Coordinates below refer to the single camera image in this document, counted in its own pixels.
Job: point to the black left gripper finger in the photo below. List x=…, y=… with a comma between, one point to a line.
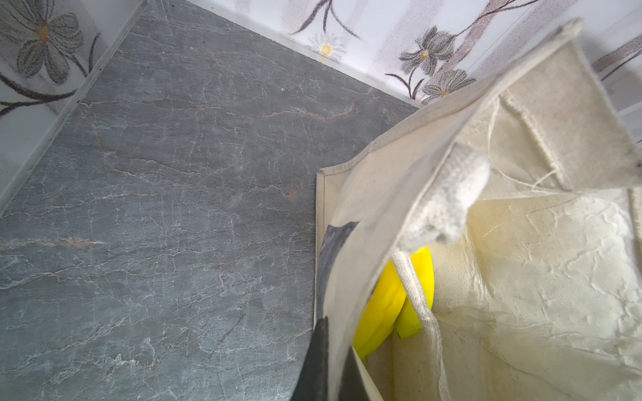
x=313, y=380

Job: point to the yellow banana bunch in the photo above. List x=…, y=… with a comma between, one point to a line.
x=388, y=307

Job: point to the cream canvas tote bag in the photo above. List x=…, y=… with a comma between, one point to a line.
x=526, y=188

